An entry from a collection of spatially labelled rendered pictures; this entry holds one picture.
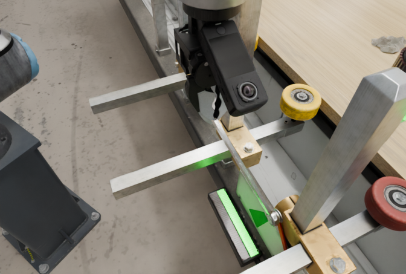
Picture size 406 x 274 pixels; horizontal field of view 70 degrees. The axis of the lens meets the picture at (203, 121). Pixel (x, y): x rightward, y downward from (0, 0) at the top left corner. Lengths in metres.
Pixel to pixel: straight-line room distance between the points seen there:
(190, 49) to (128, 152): 1.33
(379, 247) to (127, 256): 1.00
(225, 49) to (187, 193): 1.20
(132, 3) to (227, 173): 0.94
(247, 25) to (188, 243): 1.10
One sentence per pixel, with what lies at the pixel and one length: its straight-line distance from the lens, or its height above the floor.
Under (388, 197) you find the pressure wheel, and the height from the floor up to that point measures 0.91.
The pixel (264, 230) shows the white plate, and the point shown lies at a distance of 0.63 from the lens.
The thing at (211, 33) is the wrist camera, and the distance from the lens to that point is 0.36.
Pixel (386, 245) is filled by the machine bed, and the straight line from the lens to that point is 0.75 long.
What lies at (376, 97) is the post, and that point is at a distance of 0.29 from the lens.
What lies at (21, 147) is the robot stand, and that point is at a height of 0.60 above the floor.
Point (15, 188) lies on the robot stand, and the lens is 1.13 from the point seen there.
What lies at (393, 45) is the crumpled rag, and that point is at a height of 0.92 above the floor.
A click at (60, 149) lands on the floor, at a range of 1.82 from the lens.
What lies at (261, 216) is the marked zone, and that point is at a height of 0.77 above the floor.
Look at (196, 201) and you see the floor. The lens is 1.47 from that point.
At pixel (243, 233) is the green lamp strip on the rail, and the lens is 0.67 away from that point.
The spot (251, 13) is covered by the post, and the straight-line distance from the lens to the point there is 0.46.
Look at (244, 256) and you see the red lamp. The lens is 0.65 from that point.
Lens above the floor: 1.32
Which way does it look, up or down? 49 degrees down
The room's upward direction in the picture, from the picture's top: straight up
